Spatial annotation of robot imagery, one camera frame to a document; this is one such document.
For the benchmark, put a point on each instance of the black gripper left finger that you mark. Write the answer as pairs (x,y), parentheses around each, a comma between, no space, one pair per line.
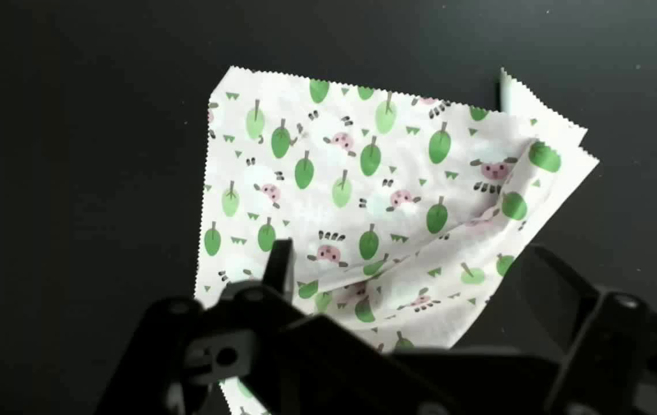
(278,268)

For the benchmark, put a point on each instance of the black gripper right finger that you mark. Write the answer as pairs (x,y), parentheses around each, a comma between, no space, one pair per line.
(565,295)

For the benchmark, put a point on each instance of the white cloth with green leaves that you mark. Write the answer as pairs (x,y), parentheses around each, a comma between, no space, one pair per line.
(388,175)

